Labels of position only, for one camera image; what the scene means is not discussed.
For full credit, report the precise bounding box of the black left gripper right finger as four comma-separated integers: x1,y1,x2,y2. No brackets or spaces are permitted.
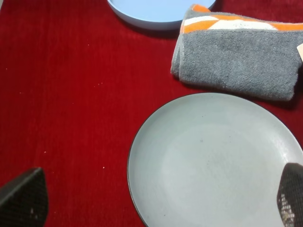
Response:
276,163,303,227

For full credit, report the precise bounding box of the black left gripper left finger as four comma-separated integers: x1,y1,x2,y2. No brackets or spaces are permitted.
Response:
0,167,49,227

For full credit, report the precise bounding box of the grey green plate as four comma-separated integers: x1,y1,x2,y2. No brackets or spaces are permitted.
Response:
127,93,303,227

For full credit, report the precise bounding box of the red velvet tablecloth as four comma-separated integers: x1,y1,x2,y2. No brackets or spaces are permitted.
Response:
0,0,303,227

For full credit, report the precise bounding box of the grey orange folded towel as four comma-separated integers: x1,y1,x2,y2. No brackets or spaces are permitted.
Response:
170,4,303,101

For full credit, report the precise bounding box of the beige paper towel tag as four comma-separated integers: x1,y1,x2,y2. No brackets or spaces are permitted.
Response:
297,44,303,61

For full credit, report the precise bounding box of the deep light blue plate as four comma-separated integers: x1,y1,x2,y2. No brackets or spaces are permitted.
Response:
108,0,215,31

